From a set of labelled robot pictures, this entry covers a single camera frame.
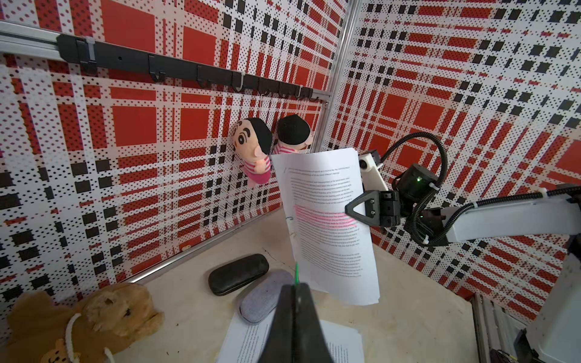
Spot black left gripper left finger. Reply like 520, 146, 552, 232
258, 284, 295, 363

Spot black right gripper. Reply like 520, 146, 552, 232
345, 191, 402, 228

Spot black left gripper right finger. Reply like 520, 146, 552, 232
294, 283, 334, 362

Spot yellow highlighted paper document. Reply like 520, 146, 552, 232
215, 308, 366, 363

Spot pink highlighted paper document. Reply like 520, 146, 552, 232
271, 148, 380, 306

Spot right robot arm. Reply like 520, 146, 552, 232
345, 132, 580, 362

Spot grey glasses case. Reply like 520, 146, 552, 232
238, 270, 294, 324

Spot black glasses case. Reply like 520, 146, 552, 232
208, 253, 269, 296

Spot blue striped plush doll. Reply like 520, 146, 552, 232
272, 114, 313, 154

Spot pink striped plush doll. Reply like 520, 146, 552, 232
232, 118, 272, 188

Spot brown teddy bear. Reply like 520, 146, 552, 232
2, 283, 165, 362

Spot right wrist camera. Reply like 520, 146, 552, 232
359, 150, 389, 191

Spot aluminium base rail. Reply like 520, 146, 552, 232
470, 293, 526, 362

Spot black wall hook rail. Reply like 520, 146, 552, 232
56, 34, 328, 101

